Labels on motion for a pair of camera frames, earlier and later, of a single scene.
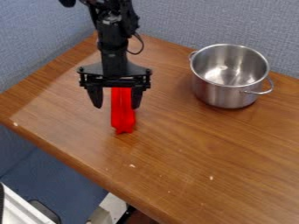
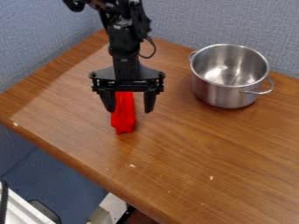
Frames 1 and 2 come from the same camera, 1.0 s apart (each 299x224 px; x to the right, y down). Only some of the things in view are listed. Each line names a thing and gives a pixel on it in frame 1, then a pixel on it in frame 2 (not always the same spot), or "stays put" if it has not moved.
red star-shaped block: (123, 115) stays put
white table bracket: (116, 206) stays put
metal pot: (229, 74) stays put
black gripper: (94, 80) to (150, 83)
